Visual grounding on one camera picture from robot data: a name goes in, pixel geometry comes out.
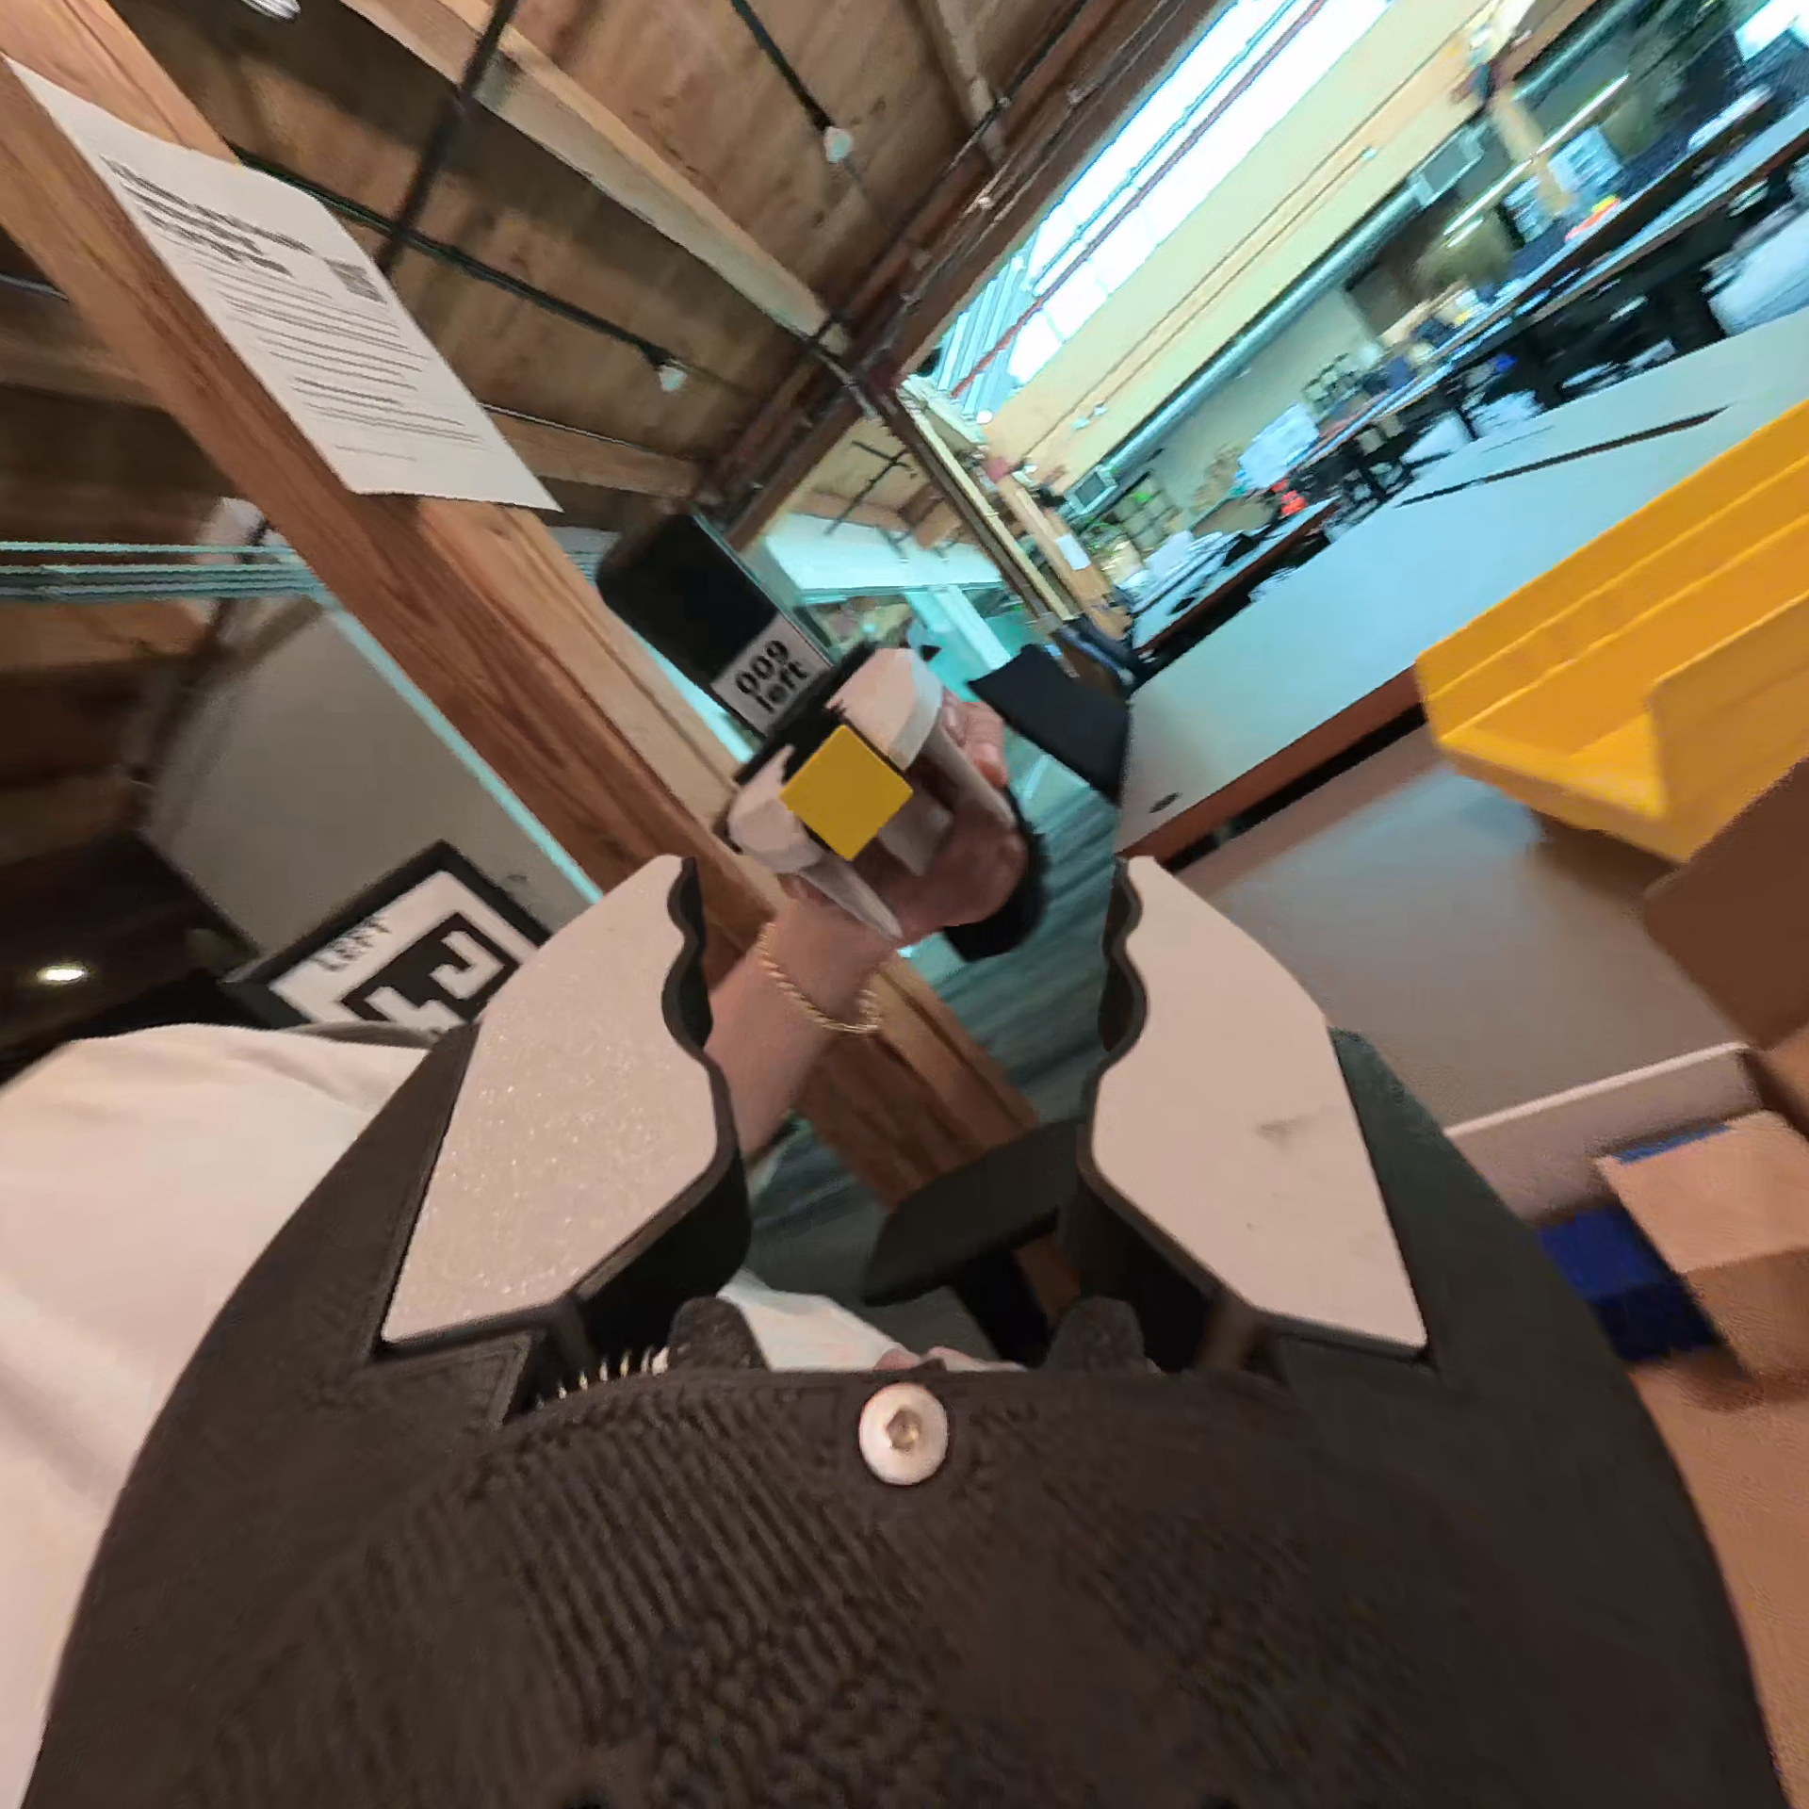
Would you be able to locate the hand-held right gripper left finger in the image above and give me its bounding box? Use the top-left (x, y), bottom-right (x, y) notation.
top-left (380, 851), bottom-right (753, 1351)

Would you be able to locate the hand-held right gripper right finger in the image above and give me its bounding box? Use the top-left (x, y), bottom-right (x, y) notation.
top-left (1077, 851), bottom-right (1431, 1362)

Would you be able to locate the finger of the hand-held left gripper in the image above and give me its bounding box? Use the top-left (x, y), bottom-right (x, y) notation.
top-left (721, 789), bottom-right (909, 943)
top-left (831, 649), bottom-right (1023, 880)

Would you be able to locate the yellow cube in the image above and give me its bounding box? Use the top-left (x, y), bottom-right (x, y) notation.
top-left (779, 729), bottom-right (916, 860)

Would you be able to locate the white cardboard mailer box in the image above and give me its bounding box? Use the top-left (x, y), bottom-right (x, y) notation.
top-left (1441, 762), bottom-right (1809, 1218)

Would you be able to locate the yellow plastic bin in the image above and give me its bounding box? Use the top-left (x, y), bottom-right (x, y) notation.
top-left (1418, 404), bottom-right (1809, 865)

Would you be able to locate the person's left forearm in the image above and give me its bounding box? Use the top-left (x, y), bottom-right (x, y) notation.
top-left (703, 932), bottom-right (907, 1161)

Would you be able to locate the person's left hand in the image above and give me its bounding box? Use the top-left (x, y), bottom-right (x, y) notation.
top-left (769, 701), bottom-right (1049, 998)

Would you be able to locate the black white marker sign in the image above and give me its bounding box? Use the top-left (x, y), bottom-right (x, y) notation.
top-left (226, 840), bottom-right (554, 1040)

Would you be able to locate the white shirt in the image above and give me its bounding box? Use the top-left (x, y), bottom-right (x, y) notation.
top-left (0, 1025), bottom-right (476, 1809)

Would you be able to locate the white paper notice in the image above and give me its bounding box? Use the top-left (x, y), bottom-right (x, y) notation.
top-left (7, 56), bottom-right (562, 514)

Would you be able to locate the gold chain bracelet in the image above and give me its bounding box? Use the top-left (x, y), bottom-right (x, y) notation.
top-left (755, 927), bottom-right (887, 1038)

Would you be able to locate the wooden post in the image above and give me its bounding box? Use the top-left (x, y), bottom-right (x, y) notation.
top-left (0, 56), bottom-right (1077, 1218)

